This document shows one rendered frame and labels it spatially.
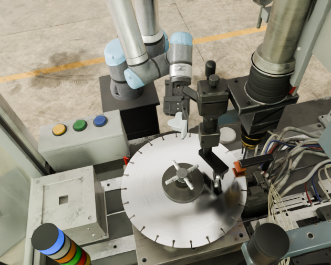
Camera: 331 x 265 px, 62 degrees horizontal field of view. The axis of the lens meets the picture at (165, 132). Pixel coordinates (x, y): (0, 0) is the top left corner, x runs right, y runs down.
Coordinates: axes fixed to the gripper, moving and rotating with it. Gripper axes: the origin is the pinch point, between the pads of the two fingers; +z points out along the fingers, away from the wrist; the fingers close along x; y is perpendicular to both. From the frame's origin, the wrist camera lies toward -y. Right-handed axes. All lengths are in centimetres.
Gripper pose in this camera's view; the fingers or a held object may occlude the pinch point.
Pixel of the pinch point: (185, 140)
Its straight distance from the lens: 88.9
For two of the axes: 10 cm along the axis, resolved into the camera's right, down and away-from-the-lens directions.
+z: -0.2, 10.0, -0.8
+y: -9.9, -0.1, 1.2
